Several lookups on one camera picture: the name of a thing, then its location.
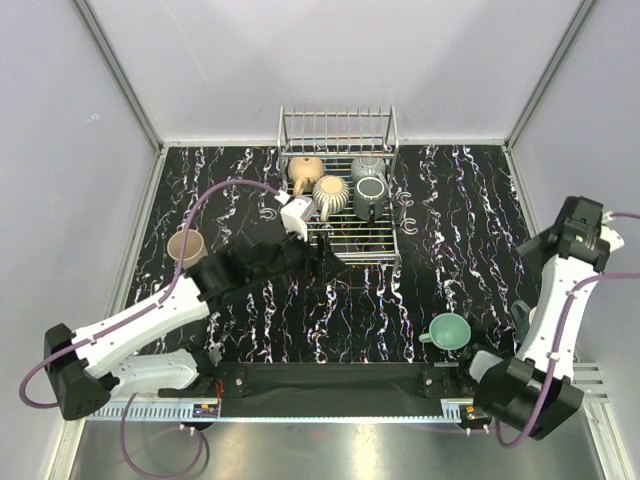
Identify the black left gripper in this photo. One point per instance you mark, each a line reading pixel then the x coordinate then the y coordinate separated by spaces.
pixel 325 266

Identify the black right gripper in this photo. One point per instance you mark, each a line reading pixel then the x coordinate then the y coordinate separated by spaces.
pixel 530 250

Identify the grey ribbed ceramic mug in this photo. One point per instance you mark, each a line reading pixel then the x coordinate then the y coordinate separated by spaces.
pixel 331 195

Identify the dark green glass cup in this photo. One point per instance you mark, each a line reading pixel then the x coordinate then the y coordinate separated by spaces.
pixel 369 198

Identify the tan round ceramic mug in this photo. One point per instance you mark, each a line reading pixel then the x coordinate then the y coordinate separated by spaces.
pixel 304 172

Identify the grey speckled ceramic mug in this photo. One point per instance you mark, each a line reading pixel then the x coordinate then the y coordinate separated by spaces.
pixel 362 167

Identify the mint green mug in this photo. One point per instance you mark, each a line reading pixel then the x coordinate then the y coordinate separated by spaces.
pixel 448 332

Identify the beige tall tumbler cup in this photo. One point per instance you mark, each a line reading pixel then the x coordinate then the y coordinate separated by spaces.
pixel 188 245

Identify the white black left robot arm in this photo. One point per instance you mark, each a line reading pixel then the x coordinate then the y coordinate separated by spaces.
pixel 93 364

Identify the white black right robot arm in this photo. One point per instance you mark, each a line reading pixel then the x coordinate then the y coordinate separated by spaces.
pixel 532 392

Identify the cream paper cup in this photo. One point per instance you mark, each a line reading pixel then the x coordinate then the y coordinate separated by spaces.
pixel 532 315

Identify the lower right horseshoe hook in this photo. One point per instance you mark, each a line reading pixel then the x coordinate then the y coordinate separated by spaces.
pixel 408 226

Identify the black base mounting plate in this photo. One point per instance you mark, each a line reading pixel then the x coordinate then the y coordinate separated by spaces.
pixel 237 380

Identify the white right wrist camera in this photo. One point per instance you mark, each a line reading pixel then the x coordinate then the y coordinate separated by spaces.
pixel 609 234

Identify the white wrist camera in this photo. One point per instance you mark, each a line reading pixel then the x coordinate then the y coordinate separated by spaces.
pixel 609 234
pixel 295 212

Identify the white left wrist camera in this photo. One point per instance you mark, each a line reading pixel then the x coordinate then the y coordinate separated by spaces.
pixel 295 212

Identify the silver wire dish rack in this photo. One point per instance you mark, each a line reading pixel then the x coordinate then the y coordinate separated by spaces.
pixel 337 137

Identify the aluminium slotted rail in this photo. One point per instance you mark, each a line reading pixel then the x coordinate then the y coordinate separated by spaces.
pixel 418 410

